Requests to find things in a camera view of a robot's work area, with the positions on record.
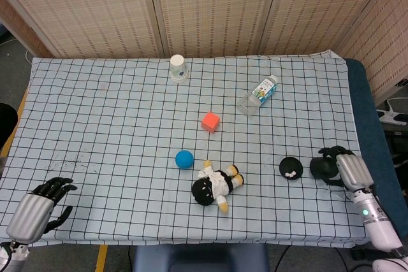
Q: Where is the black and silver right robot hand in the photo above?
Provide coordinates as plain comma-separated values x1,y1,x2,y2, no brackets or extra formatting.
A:
317,145,374,194

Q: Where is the bamboo screen panel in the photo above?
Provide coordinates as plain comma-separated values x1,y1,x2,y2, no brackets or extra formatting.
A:
336,0,408,106
0,0,160,59
258,0,396,58
146,0,283,58
0,0,54,58

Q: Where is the checkered light blue tablecloth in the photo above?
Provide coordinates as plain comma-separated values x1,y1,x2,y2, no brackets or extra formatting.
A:
0,49,374,249

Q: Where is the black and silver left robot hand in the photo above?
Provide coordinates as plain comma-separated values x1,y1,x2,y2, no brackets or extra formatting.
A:
5,176,78,243

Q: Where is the clear plastic bottle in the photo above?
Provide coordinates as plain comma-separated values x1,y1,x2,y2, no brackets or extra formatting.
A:
236,74,279,116

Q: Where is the black round cup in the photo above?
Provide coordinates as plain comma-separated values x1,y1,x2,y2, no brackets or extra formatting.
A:
309,156,340,180

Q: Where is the white floral paper cup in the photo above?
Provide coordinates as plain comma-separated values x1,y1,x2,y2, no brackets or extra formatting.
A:
169,54,189,82

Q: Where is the black rounded object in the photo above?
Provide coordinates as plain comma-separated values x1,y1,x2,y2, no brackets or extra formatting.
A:
0,103,18,155

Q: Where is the blue ball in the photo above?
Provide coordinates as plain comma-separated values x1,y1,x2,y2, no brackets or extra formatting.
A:
175,150,195,170

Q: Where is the orange cube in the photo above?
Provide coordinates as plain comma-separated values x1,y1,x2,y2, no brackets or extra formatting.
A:
201,111,221,133

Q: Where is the black equipment box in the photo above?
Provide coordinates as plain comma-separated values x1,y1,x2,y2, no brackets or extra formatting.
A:
384,125,408,171

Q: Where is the black disc with dice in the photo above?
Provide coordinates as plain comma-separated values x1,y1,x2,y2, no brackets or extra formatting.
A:
279,156,304,182

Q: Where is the dark blue table pad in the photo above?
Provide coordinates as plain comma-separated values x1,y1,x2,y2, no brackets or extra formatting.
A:
342,58,408,241

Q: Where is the black-headed plush doll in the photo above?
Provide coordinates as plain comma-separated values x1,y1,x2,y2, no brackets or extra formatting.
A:
191,159,245,215

